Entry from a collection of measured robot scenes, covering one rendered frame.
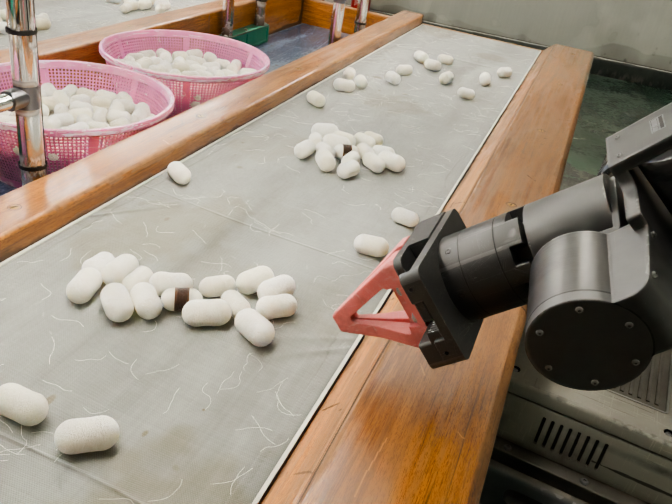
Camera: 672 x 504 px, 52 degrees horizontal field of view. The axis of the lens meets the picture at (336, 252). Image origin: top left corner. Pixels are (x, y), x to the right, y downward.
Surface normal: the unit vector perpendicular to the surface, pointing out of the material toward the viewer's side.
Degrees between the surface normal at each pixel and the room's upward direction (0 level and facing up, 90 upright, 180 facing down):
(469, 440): 0
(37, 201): 0
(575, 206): 53
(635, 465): 90
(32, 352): 0
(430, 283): 49
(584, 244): 20
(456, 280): 76
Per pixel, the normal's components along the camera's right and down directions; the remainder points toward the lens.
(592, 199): -0.61, -0.49
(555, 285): -0.65, -0.70
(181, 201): 0.14, -0.86
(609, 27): -0.29, 0.44
